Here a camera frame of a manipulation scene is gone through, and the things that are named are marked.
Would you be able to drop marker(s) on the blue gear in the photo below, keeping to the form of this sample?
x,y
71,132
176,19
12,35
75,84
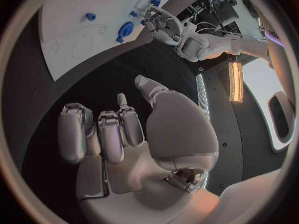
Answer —
x,y
125,30

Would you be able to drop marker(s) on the blue short cylinder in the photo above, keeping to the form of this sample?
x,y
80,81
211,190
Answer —
x,y
90,16

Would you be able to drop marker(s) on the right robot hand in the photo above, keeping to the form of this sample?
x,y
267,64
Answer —
x,y
179,130

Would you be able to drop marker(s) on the blue peg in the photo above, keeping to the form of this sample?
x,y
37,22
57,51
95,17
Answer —
x,y
143,22
133,13

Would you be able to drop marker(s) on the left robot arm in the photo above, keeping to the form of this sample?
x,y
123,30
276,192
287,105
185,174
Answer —
x,y
210,44

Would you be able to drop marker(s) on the cluttered workshop rack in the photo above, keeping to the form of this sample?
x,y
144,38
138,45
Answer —
x,y
210,9

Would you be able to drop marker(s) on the blue block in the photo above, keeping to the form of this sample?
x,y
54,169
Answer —
x,y
155,2

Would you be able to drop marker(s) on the glowing light bar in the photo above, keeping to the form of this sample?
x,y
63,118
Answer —
x,y
236,82

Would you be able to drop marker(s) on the white task board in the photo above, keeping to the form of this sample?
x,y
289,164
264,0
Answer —
x,y
77,41

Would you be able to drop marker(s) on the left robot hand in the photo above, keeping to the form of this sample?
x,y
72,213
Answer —
x,y
167,25

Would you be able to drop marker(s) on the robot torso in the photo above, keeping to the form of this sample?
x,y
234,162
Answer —
x,y
231,134

